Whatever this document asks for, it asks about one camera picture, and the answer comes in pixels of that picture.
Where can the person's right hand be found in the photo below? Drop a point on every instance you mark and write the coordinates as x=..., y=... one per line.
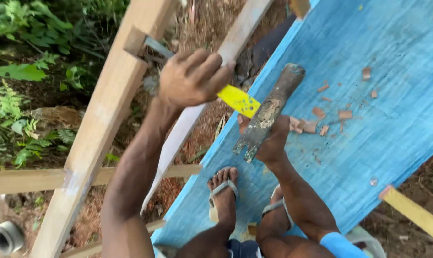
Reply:
x=277, y=138

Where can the person's left hand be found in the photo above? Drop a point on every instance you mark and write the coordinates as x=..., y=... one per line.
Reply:
x=187, y=82

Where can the person's left fingers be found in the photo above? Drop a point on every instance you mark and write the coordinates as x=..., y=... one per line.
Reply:
x=211, y=68

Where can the person's right fingers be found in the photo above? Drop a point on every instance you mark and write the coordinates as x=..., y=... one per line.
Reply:
x=243, y=123

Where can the worn metal claw hammer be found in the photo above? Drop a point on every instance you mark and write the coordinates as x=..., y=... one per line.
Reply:
x=270, y=107

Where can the dark sheet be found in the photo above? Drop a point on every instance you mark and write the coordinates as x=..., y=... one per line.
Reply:
x=263, y=50

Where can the pale wooden plank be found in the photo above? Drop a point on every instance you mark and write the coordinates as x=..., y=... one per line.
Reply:
x=180, y=132

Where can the scatter of wood chips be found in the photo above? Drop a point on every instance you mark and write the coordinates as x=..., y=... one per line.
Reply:
x=311, y=126

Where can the grey left sandal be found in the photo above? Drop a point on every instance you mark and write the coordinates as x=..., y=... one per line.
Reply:
x=220, y=188

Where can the grey sandal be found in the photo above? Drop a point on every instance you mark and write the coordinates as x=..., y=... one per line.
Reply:
x=274, y=206
x=220, y=188

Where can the grey right sandal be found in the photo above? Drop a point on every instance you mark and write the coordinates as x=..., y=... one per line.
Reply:
x=274, y=206

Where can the person's left leg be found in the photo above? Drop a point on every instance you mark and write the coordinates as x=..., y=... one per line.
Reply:
x=222, y=211

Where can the person's leg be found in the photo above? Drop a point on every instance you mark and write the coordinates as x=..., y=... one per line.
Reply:
x=274, y=229
x=222, y=211

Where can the small wooden block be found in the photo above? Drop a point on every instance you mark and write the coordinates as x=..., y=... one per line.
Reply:
x=252, y=229

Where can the person's right leg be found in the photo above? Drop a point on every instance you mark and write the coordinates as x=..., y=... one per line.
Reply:
x=274, y=229

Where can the thick notched wooden beam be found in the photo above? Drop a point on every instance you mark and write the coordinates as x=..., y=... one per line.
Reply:
x=105, y=114

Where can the blue painted board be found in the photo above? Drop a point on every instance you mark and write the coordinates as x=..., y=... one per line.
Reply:
x=363, y=143

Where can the dark shorts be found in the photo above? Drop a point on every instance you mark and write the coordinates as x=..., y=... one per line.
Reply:
x=243, y=249

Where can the blue sleeve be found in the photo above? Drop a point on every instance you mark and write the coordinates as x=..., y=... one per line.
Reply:
x=340, y=247

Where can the white plastic container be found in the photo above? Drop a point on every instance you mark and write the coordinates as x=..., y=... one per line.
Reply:
x=369, y=240

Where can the green plants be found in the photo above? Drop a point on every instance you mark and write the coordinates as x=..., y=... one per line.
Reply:
x=26, y=71

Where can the yellow wooden plank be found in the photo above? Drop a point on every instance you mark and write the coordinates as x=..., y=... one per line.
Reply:
x=417, y=214

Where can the grey pipe fitting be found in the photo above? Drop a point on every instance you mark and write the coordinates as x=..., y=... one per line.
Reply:
x=8, y=237

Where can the wooden post end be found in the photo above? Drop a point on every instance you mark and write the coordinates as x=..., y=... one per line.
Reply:
x=300, y=7

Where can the horizontal wooden rail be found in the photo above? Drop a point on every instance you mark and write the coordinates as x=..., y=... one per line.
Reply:
x=26, y=179

